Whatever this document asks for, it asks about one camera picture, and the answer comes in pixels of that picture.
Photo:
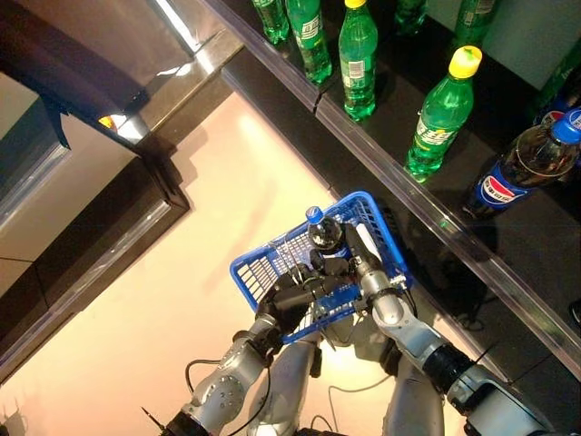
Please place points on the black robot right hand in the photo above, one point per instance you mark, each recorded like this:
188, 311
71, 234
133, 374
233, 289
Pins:
363, 254

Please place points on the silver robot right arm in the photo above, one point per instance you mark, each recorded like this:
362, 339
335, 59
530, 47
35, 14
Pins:
408, 327

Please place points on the blue plastic shopping basket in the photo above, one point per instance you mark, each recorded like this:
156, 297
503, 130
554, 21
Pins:
247, 268

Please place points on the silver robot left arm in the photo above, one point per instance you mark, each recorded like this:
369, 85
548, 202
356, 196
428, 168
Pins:
227, 390

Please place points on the silver robot left leg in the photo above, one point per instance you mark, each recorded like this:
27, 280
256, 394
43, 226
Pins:
286, 386

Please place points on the black glossy cabinet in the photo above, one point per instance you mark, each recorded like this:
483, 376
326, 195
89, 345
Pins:
91, 254

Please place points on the yellow warning sticker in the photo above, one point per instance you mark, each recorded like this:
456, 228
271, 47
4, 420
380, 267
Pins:
106, 122

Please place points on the chrome floor plinth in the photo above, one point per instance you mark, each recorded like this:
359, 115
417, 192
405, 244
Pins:
199, 68

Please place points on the silver robot right leg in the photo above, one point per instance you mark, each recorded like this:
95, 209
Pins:
413, 399

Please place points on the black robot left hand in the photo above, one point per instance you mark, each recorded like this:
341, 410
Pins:
290, 300

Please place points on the silver robot leg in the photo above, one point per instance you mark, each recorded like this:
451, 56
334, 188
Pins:
286, 386
413, 399

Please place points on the chrome pillar trim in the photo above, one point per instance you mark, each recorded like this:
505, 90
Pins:
181, 22

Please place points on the Pepsi cola bottle blue cap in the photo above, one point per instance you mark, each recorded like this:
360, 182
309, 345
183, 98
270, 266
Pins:
522, 168
324, 234
551, 118

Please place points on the black base shelf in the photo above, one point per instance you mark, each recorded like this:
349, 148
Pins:
281, 109

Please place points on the clear plastic price rail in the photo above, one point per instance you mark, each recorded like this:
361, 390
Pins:
436, 218
272, 59

